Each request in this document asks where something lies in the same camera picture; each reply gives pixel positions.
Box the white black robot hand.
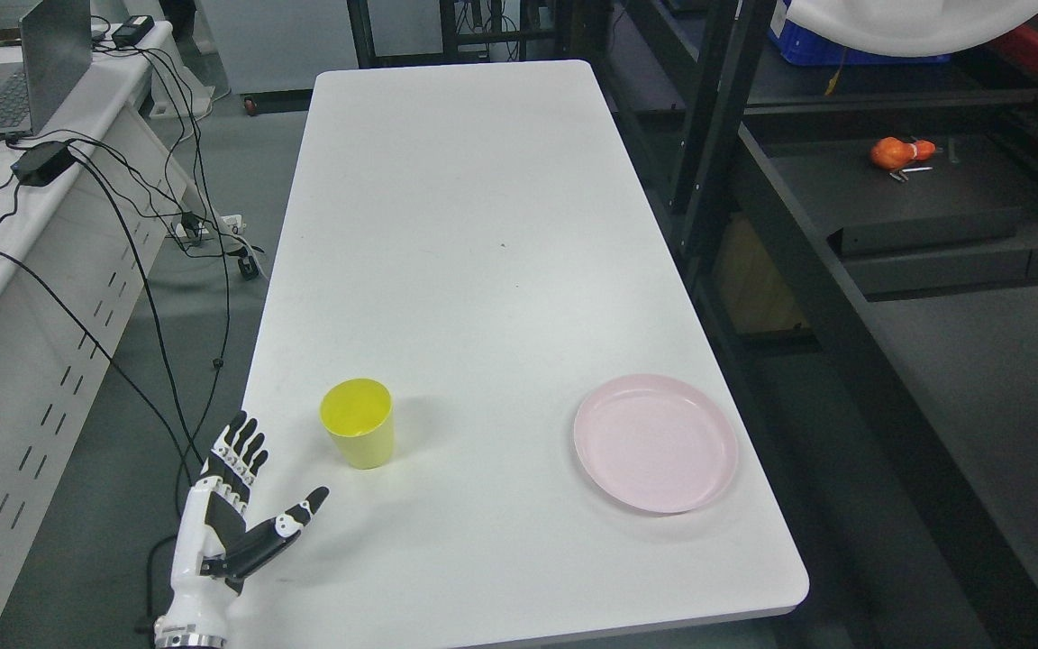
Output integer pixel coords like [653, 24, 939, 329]
[152, 411, 330, 648]

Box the yellow plastic cup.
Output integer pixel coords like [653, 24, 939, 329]
[320, 378, 395, 470]

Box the black metal shelf rack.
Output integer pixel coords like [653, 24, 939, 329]
[582, 1, 1038, 648]

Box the orange toy on shelf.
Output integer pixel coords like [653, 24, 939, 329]
[869, 136, 938, 172]

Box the white power strip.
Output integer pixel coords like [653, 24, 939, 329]
[169, 211, 246, 246]

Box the white side desk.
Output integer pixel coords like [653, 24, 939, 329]
[0, 23, 198, 616]

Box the white table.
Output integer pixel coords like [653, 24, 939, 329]
[231, 60, 810, 648]

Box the black power adapter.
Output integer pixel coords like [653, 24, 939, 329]
[11, 141, 76, 187]

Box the pink plastic plate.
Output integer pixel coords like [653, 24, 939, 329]
[572, 374, 739, 515]

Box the grey laptop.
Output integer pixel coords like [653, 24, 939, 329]
[0, 1, 92, 139]

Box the black charger brick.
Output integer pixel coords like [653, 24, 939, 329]
[111, 13, 155, 48]

